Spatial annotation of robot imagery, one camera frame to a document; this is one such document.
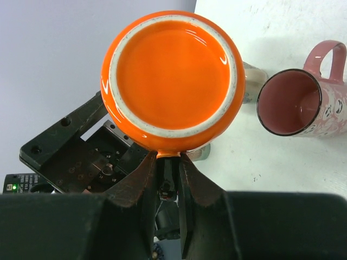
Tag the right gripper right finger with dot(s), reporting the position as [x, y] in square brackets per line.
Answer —
[206, 225]

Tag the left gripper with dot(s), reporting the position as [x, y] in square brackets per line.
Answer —
[61, 161]

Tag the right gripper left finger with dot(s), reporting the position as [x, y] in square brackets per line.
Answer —
[125, 228]

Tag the orange mug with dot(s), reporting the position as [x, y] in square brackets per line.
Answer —
[172, 81]

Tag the pink patterned mug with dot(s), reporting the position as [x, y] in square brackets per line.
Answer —
[308, 102]

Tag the beige speckled mug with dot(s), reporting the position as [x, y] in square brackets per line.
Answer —
[255, 79]

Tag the tall floral beige mug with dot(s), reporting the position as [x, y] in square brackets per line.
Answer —
[200, 153]

